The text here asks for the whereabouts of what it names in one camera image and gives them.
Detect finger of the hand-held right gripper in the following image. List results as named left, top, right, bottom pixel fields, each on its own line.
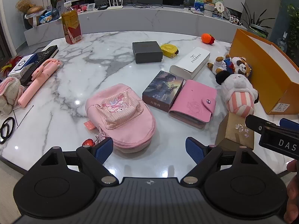
left=280, top=118, right=299, bottom=131
left=245, top=115, right=281, bottom=134

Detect white plush pink striped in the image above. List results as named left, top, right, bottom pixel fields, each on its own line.
left=215, top=73, right=259, bottom=118

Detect green plant in blue vase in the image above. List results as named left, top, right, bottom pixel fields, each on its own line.
left=48, top=0, right=70, bottom=19

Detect pink mini backpack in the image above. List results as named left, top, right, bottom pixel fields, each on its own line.
left=85, top=83, right=156, bottom=154

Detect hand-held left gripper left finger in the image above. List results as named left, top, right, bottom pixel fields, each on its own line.
left=33, top=137, right=118, bottom=185

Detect brown bear plush white outfit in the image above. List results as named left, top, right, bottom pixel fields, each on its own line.
left=207, top=54, right=253, bottom=78

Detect colourful feather toy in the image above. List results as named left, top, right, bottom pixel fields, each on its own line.
left=0, top=56, right=22, bottom=75

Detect orange cardboard box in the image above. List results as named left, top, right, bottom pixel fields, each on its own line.
left=229, top=28, right=299, bottom=115

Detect pink snap card wallet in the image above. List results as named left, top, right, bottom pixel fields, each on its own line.
left=169, top=79, right=217, bottom=129

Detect yellow tape measure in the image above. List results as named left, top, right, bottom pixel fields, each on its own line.
left=160, top=43, right=179, bottom=58

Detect pink white crochet bunny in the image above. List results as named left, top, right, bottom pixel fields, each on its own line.
left=0, top=77, right=25, bottom=115

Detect black hair tie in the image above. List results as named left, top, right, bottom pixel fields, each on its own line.
left=0, top=117, right=16, bottom=139
left=0, top=124, right=12, bottom=144

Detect long leaf potted plant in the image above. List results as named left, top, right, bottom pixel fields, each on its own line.
left=241, top=2, right=276, bottom=32

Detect dried flowers in basket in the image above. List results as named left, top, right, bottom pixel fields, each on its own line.
left=16, top=0, right=45, bottom=29

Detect marble television cabinet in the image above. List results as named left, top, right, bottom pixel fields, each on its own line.
left=23, top=0, right=248, bottom=47

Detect green vine plant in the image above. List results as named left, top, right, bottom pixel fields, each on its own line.
left=286, top=3, right=299, bottom=59

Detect person's right hand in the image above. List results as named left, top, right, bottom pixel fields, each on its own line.
left=284, top=161, right=299, bottom=223

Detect round white fan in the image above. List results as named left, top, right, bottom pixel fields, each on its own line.
left=214, top=1, right=226, bottom=13

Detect brown gift box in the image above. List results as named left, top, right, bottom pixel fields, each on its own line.
left=215, top=112, right=255, bottom=151

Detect blue and white box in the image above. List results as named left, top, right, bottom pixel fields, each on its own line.
left=8, top=53, right=39, bottom=77

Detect black remote control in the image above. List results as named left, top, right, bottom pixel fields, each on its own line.
left=20, top=45, right=59, bottom=86

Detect small teddy bear in pot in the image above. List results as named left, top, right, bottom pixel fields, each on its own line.
left=203, top=0, right=216, bottom=17

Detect amber tea bottle red label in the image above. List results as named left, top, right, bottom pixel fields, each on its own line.
left=61, top=1, right=83, bottom=44

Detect grey trash bin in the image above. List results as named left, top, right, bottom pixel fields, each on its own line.
left=251, top=23, right=269, bottom=39

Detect illustrated card box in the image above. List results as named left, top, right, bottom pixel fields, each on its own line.
left=142, top=70, right=184, bottom=112

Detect white rounded case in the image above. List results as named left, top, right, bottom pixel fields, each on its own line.
left=169, top=47, right=210, bottom=80

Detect dark grey box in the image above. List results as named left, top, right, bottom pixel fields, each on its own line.
left=132, top=41, right=163, bottom=64

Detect orange crochet fruit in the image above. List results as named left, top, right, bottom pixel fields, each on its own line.
left=201, top=33, right=215, bottom=45

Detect pink selfie stick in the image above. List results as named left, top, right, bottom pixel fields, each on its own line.
left=18, top=59, right=61, bottom=108

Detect white router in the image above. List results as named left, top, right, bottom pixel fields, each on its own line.
left=107, top=0, right=124, bottom=10

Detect blue snack packets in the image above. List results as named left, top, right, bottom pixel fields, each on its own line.
left=38, top=10, right=56, bottom=24

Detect clear water jug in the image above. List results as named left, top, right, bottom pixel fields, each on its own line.
left=277, top=31, right=289, bottom=52

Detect red heart charm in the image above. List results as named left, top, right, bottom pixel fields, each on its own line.
left=82, top=138, right=98, bottom=147

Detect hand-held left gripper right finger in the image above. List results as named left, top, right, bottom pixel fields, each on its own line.
left=180, top=137, right=267, bottom=185

